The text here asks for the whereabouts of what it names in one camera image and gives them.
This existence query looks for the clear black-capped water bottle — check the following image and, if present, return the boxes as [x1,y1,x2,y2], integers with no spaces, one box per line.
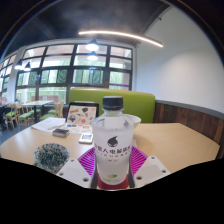
[91,95,135,186]

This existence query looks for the green speckled ceramic mug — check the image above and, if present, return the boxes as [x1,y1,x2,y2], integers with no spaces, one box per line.
[32,142,71,175]

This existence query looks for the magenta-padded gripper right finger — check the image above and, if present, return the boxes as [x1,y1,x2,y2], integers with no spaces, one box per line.
[127,145,172,189]

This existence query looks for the white paper sheets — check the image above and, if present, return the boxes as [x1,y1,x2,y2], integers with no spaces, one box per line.
[30,116,67,134]

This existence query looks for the small dark box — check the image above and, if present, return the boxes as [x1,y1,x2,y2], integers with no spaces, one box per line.
[51,127,71,139]

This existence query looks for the curved linear ceiling light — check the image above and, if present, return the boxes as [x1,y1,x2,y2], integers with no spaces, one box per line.
[77,29,165,49]

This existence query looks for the light wooden dining table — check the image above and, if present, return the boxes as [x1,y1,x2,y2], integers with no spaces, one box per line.
[21,99,55,123]

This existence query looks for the green upholstered booth backrest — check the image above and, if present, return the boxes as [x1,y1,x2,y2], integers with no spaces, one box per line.
[67,86,157,125]

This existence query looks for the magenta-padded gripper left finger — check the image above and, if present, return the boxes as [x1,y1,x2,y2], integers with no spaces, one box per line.
[55,146,100,190]

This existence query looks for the wooden chairs with green seats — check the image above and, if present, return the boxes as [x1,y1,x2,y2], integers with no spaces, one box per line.
[3,100,66,131]

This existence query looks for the black pendant lamps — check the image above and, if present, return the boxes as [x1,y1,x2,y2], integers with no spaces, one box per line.
[13,39,101,72]

